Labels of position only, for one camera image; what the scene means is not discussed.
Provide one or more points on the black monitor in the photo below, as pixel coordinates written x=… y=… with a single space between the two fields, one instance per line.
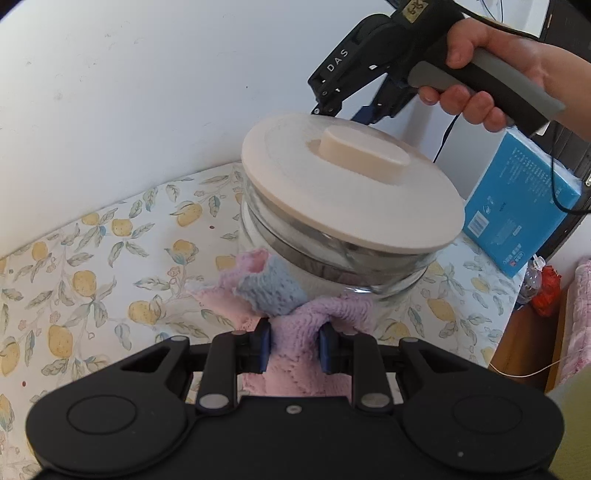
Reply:
x=579 y=157

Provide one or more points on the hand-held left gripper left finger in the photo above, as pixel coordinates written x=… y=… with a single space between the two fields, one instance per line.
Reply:
x=264 y=346

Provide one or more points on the lemon print tablecloth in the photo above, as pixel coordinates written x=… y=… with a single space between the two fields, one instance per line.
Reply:
x=92 y=258

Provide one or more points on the wooden cabinet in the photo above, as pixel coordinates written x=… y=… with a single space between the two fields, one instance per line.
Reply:
x=521 y=341

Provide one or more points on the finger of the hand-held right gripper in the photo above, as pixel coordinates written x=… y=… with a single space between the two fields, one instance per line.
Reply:
x=388 y=101
x=330 y=99

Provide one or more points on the person's right forearm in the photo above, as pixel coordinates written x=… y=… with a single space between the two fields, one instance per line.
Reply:
x=572 y=83

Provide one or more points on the person's olive garment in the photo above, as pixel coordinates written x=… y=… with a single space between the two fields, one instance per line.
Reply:
x=577 y=424

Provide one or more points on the beige round pitcher lid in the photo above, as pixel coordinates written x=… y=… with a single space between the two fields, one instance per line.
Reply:
x=286 y=157

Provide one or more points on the blue tissue pack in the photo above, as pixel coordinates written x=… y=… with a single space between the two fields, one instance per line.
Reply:
x=508 y=207

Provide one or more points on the pink blanket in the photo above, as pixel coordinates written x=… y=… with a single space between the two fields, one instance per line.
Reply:
x=579 y=323

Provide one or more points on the pink grey cleaning cloth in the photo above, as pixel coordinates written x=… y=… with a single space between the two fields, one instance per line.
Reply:
x=295 y=332

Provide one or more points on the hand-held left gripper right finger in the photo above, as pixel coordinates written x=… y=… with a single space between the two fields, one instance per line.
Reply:
x=326 y=348

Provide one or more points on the white red printed plastic bag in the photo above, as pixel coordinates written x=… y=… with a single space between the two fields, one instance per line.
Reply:
x=547 y=290

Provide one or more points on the clear plastic bottle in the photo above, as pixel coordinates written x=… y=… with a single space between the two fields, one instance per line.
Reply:
x=531 y=281

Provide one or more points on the person's right hand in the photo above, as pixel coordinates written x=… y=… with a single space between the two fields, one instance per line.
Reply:
x=512 y=50

